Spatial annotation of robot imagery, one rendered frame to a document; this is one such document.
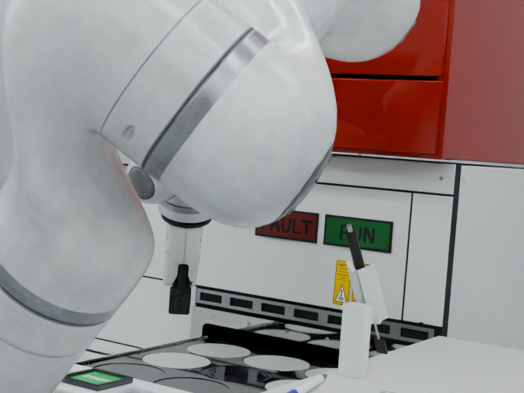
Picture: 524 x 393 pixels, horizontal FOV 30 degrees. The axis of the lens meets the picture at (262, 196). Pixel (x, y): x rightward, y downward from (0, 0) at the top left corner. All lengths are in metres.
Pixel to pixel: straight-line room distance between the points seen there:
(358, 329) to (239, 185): 0.56
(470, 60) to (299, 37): 0.81
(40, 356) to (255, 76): 0.27
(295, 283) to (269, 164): 1.00
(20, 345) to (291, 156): 0.25
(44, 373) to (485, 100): 0.99
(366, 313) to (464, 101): 0.46
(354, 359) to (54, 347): 0.51
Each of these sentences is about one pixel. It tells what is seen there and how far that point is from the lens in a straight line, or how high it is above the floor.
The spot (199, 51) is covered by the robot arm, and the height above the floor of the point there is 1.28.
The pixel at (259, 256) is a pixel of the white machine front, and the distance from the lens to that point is 1.62.
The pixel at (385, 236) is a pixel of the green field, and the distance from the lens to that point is 1.51.
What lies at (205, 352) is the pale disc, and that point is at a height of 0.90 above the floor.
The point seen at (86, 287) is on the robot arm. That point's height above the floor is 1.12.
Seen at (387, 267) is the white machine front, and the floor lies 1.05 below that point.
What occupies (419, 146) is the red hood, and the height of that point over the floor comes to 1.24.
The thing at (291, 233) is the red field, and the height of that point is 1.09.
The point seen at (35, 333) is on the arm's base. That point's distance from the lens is 0.71.
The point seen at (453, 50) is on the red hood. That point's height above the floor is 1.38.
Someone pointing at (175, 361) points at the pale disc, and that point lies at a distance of 1.46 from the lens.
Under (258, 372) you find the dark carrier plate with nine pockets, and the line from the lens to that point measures 1.43.
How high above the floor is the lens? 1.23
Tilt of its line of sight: 3 degrees down
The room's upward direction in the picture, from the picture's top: 4 degrees clockwise
